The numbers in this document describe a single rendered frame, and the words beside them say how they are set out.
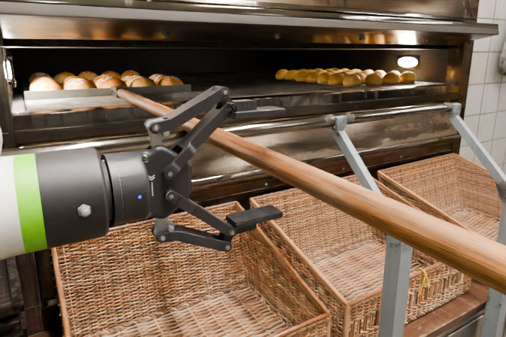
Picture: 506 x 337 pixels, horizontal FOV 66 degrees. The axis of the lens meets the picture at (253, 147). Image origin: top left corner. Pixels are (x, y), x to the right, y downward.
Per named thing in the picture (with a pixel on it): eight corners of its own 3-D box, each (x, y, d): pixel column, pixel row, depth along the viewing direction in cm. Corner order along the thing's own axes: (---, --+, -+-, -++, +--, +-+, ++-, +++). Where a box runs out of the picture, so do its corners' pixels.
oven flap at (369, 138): (28, 217, 98) (18, 139, 100) (453, 138, 187) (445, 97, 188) (27, 217, 94) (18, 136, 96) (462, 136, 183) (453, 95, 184)
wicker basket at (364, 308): (245, 270, 136) (245, 196, 130) (360, 232, 165) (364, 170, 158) (344, 362, 96) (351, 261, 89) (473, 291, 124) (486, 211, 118)
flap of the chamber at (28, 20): (-4, 13, 75) (2, 38, 92) (499, 34, 164) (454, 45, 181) (-5, 0, 75) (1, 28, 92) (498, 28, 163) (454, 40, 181)
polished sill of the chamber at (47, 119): (13, 127, 98) (11, 112, 97) (446, 91, 187) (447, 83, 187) (13, 132, 93) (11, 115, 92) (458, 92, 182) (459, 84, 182)
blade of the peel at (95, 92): (190, 91, 148) (190, 84, 147) (25, 100, 121) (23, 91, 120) (162, 83, 178) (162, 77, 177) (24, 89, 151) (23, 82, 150)
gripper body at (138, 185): (94, 143, 42) (176, 134, 47) (102, 215, 44) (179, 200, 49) (107, 159, 36) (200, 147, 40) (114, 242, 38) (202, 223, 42)
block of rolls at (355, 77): (272, 79, 217) (272, 68, 215) (336, 76, 240) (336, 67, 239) (350, 87, 166) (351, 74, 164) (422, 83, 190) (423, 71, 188)
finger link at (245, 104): (213, 111, 45) (212, 86, 44) (251, 108, 48) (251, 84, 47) (218, 113, 44) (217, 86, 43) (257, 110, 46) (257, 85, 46)
